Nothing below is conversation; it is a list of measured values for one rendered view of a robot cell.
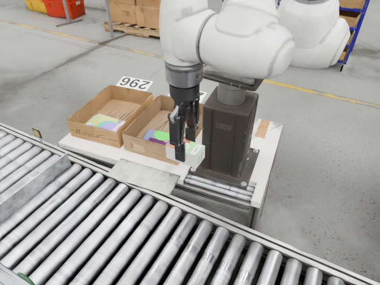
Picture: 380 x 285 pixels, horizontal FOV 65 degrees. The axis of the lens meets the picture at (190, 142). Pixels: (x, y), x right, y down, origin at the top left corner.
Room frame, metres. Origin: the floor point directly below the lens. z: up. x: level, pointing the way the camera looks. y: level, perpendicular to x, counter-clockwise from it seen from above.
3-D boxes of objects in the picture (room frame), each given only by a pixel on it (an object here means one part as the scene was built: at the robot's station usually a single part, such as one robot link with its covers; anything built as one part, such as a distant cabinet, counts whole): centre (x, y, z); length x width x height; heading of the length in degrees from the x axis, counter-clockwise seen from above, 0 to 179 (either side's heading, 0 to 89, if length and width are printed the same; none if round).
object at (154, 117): (1.19, 0.11, 0.80); 0.38 x 0.28 x 0.10; 157
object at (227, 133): (0.99, -0.16, 0.91); 0.26 x 0.26 x 0.33; 68
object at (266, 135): (1.20, 0.08, 0.74); 1.00 x 0.58 x 0.03; 68
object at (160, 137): (1.10, 0.14, 0.78); 0.19 x 0.14 x 0.02; 71
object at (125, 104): (1.31, 0.40, 0.80); 0.38 x 0.28 x 0.10; 159
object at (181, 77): (0.65, 0.01, 1.35); 0.09 x 0.09 x 0.06
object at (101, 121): (1.21, 0.43, 0.79); 0.19 x 0.14 x 0.02; 65
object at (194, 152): (0.65, 0.01, 1.10); 0.10 x 0.06 x 0.05; 62
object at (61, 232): (0.67, 0.45, 0.72); 0.52 x 0.05 x 0.05; 152
